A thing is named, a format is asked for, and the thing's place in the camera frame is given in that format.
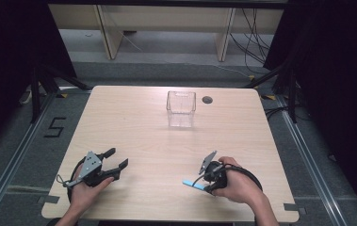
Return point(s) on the black metal stand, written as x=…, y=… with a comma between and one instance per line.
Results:
x=35, y=94
x=292, y=94

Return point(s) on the light blue strip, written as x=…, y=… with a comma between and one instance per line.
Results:
x=192, y=184

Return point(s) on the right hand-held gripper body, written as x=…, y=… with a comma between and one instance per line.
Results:
x=214, y=173

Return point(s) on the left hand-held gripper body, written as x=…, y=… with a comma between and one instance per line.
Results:
x=90, y=164

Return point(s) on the clear plastic square container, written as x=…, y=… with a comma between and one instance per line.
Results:
x=181, y=109

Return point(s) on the person's right hand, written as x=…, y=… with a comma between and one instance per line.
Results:
x=239, y=185

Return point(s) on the aluminium floor rail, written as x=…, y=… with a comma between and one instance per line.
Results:
x=311, y=163
x=12, y=163

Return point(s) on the black table grommet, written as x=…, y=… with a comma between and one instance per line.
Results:
x=207, y=100

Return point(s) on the person's left hand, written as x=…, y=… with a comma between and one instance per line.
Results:
x=83, y=192

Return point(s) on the black curtain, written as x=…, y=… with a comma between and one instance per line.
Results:
x=12, y=62
x=333, y=78

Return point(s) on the beige wooden desk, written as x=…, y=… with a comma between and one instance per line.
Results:
x=166, y=19

